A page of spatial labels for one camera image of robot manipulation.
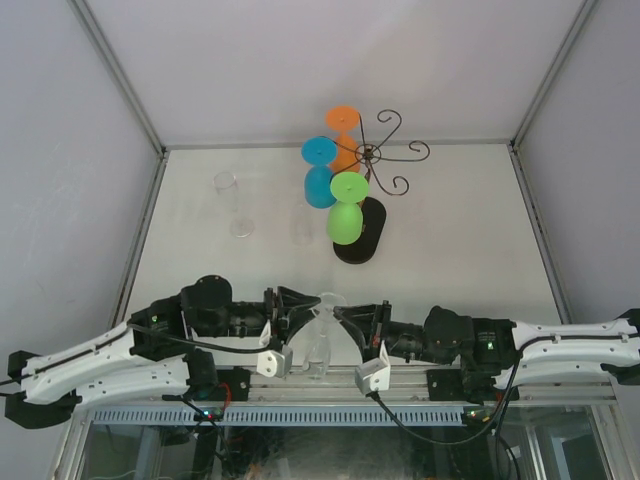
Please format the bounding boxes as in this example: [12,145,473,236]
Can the clear champagne flute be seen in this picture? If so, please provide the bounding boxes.
[302,292,346,380]
[213,171,254,238]

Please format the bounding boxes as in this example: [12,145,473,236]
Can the black left camera cable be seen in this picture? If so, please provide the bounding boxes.
[127,322,281,356]

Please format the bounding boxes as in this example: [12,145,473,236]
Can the aluminium front frame rail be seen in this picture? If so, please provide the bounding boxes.
[79,363,617,406]

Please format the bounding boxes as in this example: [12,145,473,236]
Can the blue plastic wine glass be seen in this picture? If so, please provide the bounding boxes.
[301,136,337,209]

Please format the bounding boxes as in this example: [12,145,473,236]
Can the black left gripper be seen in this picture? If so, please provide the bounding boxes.
[196,287,321,348]

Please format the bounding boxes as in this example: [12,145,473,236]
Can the clear champagne flute front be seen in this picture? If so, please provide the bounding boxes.
[302,292,346,380]

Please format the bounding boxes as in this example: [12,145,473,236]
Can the clear champagne flute back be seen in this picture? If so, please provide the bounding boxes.
[213,171,254,238]

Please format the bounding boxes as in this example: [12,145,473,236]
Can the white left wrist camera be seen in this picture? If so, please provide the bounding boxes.
[256,322,293,378]

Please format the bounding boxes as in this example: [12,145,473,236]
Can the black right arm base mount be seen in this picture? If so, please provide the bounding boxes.
[426,369,506,405]

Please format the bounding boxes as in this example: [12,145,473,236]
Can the orange plastic wine glass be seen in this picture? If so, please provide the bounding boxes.
[325,105,360,173]

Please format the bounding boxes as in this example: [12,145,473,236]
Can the green plastic wine glass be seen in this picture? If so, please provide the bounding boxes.
[327,172,369,245]

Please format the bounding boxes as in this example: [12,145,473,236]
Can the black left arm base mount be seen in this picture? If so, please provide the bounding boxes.
[197,367,251,402]

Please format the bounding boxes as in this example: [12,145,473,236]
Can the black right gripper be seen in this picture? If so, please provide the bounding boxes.
[334,300,455,366]

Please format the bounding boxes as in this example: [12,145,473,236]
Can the blue slotted cable duct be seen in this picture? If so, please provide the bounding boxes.
[90,404,464,427]

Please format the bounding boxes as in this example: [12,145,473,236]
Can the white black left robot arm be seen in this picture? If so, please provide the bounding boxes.
[3,275,321,430]

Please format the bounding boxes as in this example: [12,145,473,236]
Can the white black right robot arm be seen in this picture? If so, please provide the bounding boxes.
[333,302,639,402]

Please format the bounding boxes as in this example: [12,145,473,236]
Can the clear upside-down glass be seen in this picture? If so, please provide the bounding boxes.
[290,202,314,246]

